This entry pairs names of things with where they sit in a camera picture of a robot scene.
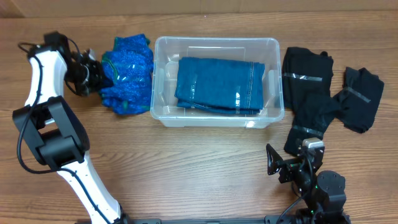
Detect black cloth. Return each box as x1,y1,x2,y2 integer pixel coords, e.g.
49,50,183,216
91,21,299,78
284,93,341,156
282,47,333,112
333,67,384,133

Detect blue denim jeans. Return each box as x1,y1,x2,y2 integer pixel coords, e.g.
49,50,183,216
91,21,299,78
175,57,266,115

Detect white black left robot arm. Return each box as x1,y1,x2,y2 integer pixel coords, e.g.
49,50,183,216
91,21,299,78
12,31,130,223

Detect clear plastic storage bin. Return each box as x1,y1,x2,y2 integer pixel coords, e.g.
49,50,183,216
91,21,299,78
150,36,285,128

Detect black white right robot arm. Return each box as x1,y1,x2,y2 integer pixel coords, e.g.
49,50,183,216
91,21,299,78
264,138,351,223

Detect blue glitter cloth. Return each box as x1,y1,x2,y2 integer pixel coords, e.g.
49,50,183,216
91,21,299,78
99,34,154,115

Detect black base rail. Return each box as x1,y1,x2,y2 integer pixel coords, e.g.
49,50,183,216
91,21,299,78
74,214,299,224

